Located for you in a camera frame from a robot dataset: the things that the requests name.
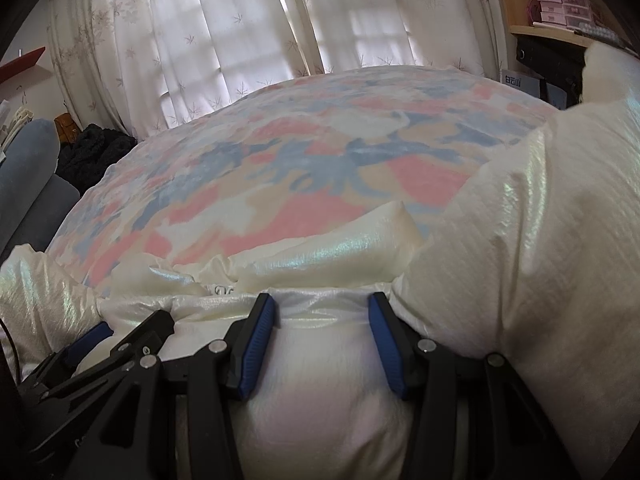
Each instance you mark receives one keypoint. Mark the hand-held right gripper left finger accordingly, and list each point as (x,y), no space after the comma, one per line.
(255,350)

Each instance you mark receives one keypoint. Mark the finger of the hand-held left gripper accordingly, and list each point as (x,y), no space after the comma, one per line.
(90,341)
(145,330)

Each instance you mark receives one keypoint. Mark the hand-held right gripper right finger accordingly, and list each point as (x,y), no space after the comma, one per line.
(391,355)

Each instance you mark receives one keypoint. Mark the white shiny puffer jacket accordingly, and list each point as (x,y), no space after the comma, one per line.
(550,260)

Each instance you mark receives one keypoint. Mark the white folded clothes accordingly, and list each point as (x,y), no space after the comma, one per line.
(9,120)

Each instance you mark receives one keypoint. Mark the grey folded blanket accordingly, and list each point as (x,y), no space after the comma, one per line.
(30,180)

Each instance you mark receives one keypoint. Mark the black fuzzy garment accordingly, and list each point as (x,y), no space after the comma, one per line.
(95,152)

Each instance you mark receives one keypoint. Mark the pastel floral bedspread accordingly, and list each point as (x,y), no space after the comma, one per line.
(300,160)

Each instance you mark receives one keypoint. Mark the white leaf-print curtain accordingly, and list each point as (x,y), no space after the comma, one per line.
(390,10)
(175,35)

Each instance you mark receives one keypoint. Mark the white cardboard box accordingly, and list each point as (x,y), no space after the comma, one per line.
(520,85)

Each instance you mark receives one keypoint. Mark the long black bag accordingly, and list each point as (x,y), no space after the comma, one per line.
(550,60)

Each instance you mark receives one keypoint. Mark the pink mini drawer organizer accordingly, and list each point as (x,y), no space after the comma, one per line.
(562,7)

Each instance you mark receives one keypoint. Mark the red wall shelf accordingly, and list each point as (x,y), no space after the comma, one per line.
(20,65)

